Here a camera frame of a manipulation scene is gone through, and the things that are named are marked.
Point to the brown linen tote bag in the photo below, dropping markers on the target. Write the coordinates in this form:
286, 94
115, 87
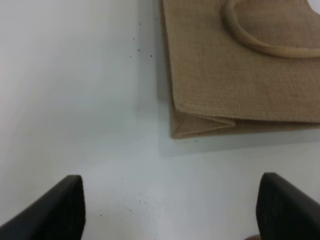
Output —
241, 66

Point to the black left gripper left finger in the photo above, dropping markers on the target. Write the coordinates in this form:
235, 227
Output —
60, 214

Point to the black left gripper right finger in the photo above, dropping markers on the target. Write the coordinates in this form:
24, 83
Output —
283, 212

